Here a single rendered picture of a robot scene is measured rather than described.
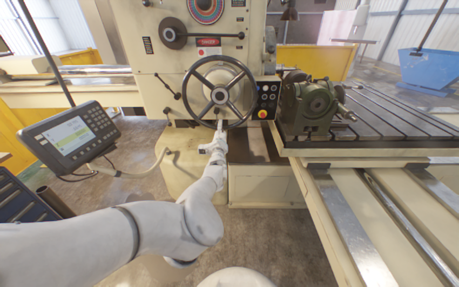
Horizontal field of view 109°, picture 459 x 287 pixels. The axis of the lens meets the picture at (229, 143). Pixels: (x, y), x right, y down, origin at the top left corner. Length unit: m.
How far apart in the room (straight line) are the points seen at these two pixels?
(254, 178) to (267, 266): 0.70
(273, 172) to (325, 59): 2.78
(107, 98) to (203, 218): 1.53
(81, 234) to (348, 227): 1.10
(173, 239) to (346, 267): 0.89
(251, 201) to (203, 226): 1.58
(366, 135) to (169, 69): 1.30
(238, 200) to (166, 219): 1.60
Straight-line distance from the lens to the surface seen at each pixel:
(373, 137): 1.44
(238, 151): 1.58
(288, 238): 1.84
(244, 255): 1.72
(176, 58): 1.09
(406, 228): 1.40
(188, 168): 1.56
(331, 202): 1.21
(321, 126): 1.20
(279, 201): 1.95
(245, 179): 1.61
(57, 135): 0.99
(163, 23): 1.07
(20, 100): 2.29
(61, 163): 0.98
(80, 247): 0.23
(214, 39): 1.04
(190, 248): 0.34
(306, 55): 3.74
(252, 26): 1.04
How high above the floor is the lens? 1.61
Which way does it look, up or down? 36 degrees down
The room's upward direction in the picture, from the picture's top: 1 degrees counter-clockwise
